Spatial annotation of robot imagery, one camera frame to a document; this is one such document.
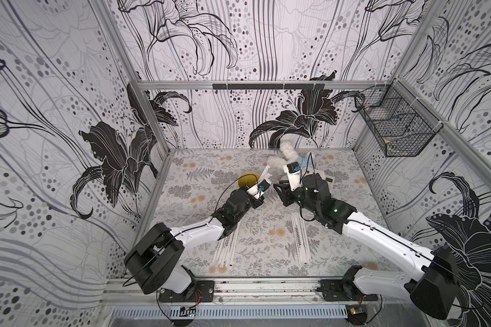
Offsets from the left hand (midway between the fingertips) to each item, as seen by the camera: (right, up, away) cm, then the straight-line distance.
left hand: (261, 184), depth 83 cm
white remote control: (+37, 0, +20) cm, 42 cm away
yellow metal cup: (-5, +3, -15) cm, 16 cm away
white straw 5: (+18, -28, -3) cm, 34 cm away
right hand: (+7, +1, -7) cm, 10 cm away
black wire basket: (+63, +26, +5) cm, 68 cm away
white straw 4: (+15, -30, -3) cm, 33 cm away
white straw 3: (-12, -26, 0) cm, 29 cm away
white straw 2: (-16, -27, -1) cm, 31 cm away
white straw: (+1, +4, +3) cm, 5 cm away
